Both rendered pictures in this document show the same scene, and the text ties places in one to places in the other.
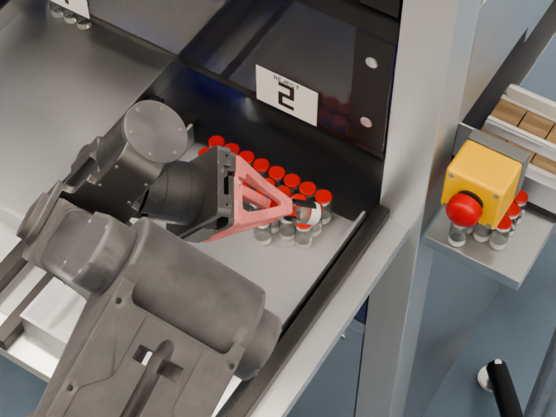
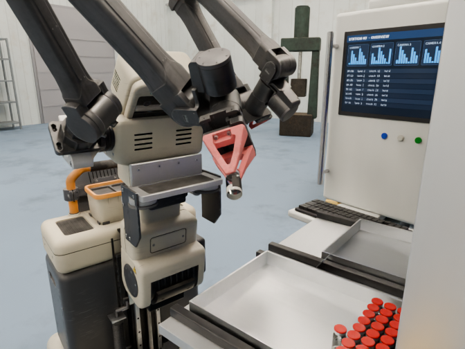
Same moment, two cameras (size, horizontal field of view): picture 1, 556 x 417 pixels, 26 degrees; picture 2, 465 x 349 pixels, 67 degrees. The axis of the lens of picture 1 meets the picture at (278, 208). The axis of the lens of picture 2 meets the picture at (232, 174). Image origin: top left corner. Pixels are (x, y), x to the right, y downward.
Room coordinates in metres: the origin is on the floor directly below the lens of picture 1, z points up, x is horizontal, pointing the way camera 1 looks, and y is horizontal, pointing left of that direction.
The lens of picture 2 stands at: (0.72, -0.49, 1.33)
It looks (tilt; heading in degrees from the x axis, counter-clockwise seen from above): 16 degrees down; 97
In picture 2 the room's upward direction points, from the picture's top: straight up
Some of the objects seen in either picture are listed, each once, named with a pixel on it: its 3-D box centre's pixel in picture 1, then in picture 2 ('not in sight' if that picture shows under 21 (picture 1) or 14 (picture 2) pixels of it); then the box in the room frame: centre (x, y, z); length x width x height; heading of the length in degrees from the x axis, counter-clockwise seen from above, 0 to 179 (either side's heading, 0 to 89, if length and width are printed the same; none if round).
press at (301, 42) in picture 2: not in sight; (299, 73); (1.18, 7.56, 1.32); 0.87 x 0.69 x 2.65; 151
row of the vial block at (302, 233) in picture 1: (249, 203); (360, 334); (0.88, 0.04, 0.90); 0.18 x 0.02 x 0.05; 57
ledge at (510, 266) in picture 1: (495, 223); not in sight; (0.87, -0.27, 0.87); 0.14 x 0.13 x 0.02; 148
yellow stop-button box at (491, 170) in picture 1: (483, 180); not in sight; (0.84, -0.24, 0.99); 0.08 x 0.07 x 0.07; 148
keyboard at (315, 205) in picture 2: not in sight; (349, 218); (1.00, 0.76, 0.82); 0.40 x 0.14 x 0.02; 138
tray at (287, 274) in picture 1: (198, 270); (302, 311); (0.78, 0.09, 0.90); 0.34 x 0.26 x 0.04; 147
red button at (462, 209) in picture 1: (466, 207); not in sight; (0.80, -0.21, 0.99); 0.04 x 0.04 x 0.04; 58
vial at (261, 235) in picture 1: (262, 228); (339, 339); (0.84, 0.02, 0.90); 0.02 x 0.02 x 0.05
